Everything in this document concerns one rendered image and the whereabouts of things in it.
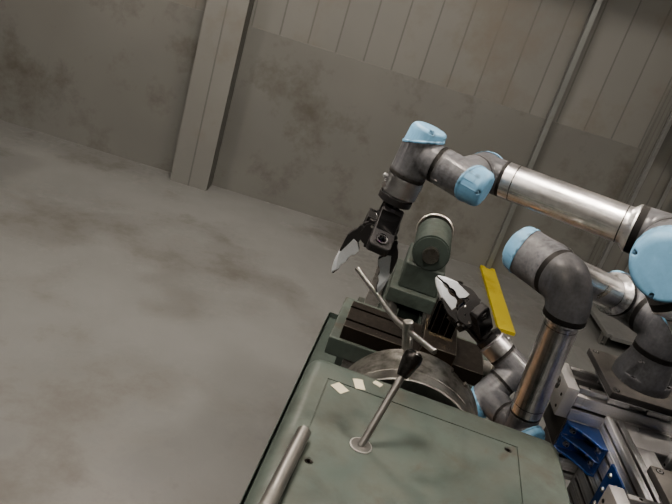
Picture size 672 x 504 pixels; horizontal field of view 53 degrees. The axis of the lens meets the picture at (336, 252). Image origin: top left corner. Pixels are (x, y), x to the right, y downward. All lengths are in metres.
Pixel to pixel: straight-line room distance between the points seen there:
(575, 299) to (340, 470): 0.71
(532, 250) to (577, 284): 0.13
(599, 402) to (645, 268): 0.74
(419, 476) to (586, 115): 4.69
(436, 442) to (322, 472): 0.23
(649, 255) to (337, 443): 0.59
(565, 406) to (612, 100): 3.96
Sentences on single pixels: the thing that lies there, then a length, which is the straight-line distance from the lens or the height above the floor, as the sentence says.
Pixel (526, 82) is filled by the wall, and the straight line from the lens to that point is 5.44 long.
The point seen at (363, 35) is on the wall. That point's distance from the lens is 5.33.
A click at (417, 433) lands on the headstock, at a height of 1.25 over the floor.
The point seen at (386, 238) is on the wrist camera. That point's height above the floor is 1.46.
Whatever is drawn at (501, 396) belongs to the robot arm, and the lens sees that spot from 1.76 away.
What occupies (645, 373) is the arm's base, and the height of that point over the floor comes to 1.21.
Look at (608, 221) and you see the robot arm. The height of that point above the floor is 1.62.
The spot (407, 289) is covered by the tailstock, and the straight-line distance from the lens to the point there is 2.51.
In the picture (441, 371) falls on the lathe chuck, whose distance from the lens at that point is 1.41.
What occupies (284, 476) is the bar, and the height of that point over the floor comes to 1.28.
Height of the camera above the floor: 1.91
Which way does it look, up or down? 22 degrees down
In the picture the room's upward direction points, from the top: 18 degrees clockwise
